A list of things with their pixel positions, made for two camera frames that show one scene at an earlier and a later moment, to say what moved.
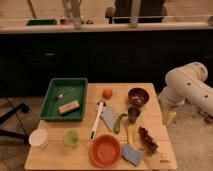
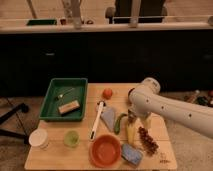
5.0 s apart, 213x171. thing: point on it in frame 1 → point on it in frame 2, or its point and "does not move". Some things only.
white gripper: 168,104 → 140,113
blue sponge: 132,154 does not move
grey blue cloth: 108,117 does not move
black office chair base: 14,133 does not move
